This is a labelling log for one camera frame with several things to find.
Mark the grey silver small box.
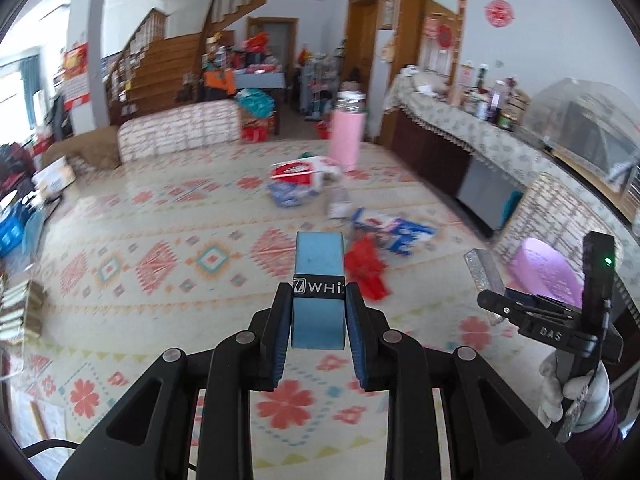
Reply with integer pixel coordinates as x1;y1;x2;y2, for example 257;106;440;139
463;248;506;326

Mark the blue white package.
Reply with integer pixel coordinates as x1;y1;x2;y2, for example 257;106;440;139
352;207;437;256

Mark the red plastic wrapper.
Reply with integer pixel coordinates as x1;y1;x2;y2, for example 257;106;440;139
344;236;390;301

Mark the light blue small box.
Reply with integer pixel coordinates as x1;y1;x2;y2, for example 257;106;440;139
291;232;346;350

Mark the blue Vinda tissue wrapper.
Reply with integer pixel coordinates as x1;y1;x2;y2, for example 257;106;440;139
267;180;319;208

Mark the white gloved hand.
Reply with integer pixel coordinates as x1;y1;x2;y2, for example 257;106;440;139
537;352;611;434

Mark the purple plastic basket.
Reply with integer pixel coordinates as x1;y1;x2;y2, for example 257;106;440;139
508;237;582;308

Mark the clear mesh food cover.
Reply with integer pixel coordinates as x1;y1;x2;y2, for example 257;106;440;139
518;78;639;192

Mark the sideboard with patterned cloth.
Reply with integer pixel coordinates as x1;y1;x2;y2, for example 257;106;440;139
380;74;631;234

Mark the blue box at left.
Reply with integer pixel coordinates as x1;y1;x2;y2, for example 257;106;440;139
0;202;30;258

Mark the white leaflet box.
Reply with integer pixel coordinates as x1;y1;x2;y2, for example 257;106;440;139
326;186;354;219

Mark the white tissue box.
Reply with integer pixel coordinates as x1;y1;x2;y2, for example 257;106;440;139
32;156;76;198

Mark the pink thermos bottle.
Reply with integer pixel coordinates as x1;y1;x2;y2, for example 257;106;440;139
329;91;367;172

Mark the red white KFC box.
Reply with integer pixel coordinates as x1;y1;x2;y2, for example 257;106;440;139
269;156;343;192

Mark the brown cushion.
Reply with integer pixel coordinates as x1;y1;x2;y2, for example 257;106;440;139
42;126;122;170

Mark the patterned chair across table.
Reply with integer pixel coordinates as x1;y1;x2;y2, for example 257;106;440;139
117;100;241;162

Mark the wooden staircase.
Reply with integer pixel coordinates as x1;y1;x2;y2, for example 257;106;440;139
104;0;267;126

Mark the black cable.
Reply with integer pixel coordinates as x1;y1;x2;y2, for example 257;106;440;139
22;438;82;460

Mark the red wall calendar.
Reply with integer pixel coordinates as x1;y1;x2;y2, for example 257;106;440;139
62;42;90;112

